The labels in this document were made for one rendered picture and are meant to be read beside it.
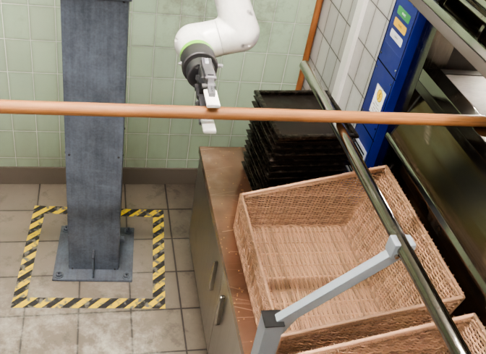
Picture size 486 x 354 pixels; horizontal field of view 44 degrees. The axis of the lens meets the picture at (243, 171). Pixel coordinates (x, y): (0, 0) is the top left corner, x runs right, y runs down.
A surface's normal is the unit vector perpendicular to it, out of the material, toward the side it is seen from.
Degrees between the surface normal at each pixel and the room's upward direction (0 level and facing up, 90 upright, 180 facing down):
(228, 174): 0
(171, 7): 90
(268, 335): 90
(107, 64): 90
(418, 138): 70
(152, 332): 0
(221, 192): 0
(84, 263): 90
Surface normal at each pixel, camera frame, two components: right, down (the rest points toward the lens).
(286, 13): 0.18, 0.62
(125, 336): 0.15, -0.79
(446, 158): -0.86, -0.28
